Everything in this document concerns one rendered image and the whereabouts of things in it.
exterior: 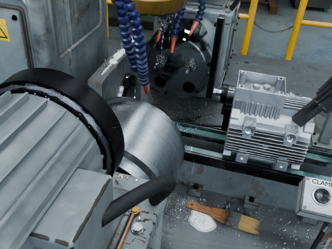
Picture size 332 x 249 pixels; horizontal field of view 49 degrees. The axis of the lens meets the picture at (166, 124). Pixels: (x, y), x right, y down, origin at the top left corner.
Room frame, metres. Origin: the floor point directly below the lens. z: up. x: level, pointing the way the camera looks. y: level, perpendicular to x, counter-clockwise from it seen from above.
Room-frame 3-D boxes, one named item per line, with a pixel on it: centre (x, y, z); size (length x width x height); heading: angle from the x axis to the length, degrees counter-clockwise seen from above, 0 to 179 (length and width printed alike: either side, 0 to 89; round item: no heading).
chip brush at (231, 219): (0.66, -0.17, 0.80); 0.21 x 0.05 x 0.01; 71
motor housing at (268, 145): (0.80, -0.27, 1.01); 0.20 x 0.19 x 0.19; 79
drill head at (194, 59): (1.19, -0.05, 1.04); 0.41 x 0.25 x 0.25; 167
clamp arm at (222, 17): (0.97, -0.13, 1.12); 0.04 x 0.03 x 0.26; 77
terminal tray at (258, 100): (0.81, -0.23, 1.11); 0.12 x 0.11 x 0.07; 79
